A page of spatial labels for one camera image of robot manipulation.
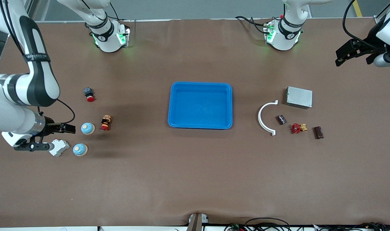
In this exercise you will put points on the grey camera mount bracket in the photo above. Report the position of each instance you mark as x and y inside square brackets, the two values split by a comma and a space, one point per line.
[197, 222]

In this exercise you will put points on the long dark brown capacitor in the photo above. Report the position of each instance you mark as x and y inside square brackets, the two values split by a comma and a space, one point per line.
[318, 132]

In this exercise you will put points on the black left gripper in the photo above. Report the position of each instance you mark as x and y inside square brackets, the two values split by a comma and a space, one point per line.
[367, 47]

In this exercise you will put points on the light blue call bell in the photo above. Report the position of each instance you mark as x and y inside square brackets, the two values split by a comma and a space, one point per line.
[87, 128]
[79, 149]

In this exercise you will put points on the white curved pipe clamp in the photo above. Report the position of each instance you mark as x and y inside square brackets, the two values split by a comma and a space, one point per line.
[259, 117]

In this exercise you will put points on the red emergency stop yellow collar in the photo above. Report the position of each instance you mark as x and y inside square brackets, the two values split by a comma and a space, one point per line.
[105, 122]

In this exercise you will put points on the blue plastic tray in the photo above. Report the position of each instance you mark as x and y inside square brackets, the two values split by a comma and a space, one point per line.
[201, 106]

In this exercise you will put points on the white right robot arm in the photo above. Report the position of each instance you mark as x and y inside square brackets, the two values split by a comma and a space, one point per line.
[38, 83]

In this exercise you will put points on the white circuit breaker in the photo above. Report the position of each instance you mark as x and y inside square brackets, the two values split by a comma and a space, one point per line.
[61, 148]

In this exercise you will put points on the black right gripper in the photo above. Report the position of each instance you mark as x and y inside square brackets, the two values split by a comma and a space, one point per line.
[49, 125]

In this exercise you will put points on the red pushbutton with black body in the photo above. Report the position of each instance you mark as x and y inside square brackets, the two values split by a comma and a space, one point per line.
[89, 95]

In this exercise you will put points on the silver metal power supply box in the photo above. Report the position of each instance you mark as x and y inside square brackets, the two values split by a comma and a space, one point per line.
[299, 97]

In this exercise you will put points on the short printed dark capacitor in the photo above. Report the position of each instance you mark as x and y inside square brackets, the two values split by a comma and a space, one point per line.
[281, 119]

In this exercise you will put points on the brass valve with red handwheel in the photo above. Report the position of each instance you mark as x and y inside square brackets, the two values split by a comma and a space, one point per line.
[296, 128]

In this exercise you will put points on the brown table mat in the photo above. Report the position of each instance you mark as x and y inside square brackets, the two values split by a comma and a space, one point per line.
[150, 176]

